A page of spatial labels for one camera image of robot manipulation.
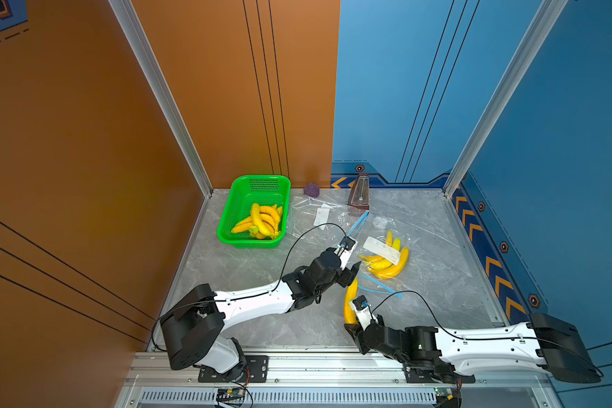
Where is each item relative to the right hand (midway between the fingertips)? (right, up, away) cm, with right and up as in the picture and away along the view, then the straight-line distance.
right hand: (348, 327), depth 77 cm
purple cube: (-11, +46, +39) cm, 61 cm away
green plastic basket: (-34, +46, +40) cm, 69 cm away
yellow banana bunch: (-28, +34, +25) cm, 51 cm away
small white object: (+17, +31, +27) cm, 45 cm away
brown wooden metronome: (+8, +43, +26) cm, 51 cm away
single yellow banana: (-32, +31, +19) cm, 49 cm away
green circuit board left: (-34, -15, -6) cm, 38 cm away
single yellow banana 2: (0, +5, -2) cm, 5 cm away
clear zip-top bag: (-10, +31, +28) cm, 43 cm away
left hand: (+2, +22, +2) cm, 22 cm away
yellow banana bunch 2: (+15, +15, +14) cm, 26 cm away
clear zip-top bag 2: (+19, +19, +13) cm, 30 cm away
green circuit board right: (+27, -16, -5) cm, 32 cm away
